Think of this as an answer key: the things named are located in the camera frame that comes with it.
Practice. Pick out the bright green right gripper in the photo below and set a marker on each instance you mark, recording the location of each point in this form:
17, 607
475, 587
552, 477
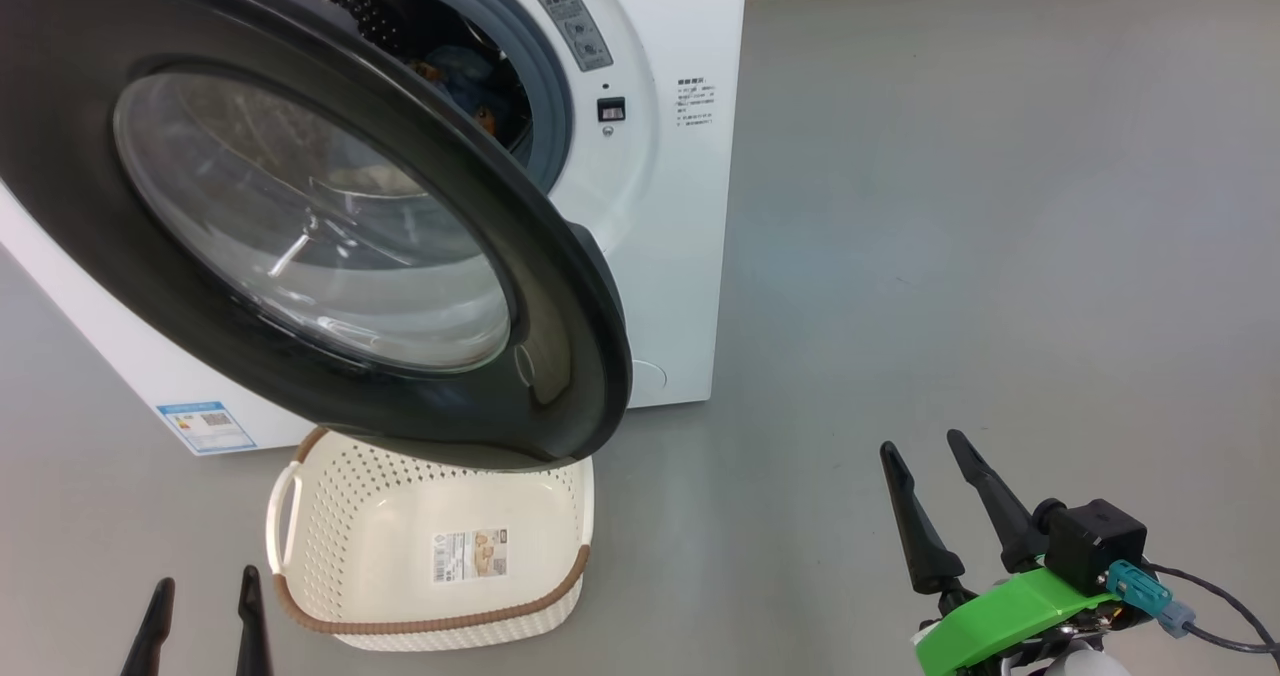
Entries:
1000, 616

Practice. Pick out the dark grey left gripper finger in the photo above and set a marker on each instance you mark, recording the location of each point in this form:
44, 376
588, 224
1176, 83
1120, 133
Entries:
152, 631
252, 631

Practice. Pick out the black round glass washer door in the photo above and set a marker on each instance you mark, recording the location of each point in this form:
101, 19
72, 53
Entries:
560, 306

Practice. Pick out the blue cartoon print garment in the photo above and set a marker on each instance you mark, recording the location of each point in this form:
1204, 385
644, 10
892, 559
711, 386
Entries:
465, 76

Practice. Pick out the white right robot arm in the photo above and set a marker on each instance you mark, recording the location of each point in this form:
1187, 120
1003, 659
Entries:
1085, 664

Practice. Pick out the cream perforated laundry basket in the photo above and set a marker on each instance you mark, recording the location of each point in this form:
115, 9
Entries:
370, 536

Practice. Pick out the paper basket product label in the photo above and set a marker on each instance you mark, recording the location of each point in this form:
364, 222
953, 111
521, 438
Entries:
470, 556

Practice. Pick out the white front-load washing machine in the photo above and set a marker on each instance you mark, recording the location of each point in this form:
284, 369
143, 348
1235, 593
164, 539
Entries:
680, 256

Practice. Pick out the black door latch socket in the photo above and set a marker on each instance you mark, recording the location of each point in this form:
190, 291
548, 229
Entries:
611, 109

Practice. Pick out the grey rubber door gasket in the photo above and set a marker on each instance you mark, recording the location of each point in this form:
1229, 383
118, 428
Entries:
545, 106

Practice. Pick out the blue energy label sticker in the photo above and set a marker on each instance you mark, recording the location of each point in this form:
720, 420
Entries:
208, 428

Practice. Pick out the round white filter cover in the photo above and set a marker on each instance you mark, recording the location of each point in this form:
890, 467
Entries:
652, 376

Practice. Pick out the perforated steel washer drum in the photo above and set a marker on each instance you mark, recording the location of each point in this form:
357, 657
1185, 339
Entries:
370, 16

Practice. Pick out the grey warning sticker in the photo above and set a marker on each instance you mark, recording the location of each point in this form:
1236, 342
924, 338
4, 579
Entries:
572, 24

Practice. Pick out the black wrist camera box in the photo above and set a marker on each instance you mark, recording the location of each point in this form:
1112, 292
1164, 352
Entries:
1095, 546

